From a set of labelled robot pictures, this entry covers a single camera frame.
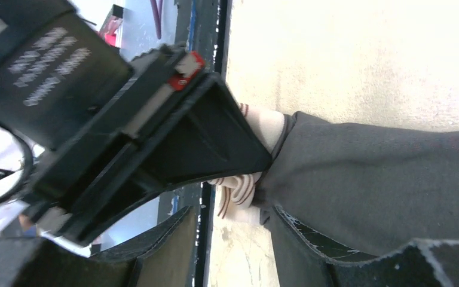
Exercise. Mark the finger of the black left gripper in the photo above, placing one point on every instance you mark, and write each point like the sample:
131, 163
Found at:
191, 136

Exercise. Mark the dark grey boxer underwear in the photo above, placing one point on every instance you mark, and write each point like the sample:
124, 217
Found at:
370, 188

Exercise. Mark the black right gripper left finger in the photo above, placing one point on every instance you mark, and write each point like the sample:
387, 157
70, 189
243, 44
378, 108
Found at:
160, 256

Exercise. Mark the red object off table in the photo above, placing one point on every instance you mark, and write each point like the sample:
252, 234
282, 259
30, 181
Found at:
111, 24

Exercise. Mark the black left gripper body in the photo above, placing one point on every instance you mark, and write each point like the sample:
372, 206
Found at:
86, 120

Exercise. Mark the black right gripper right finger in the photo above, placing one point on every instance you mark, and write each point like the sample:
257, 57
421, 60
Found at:
305, 257

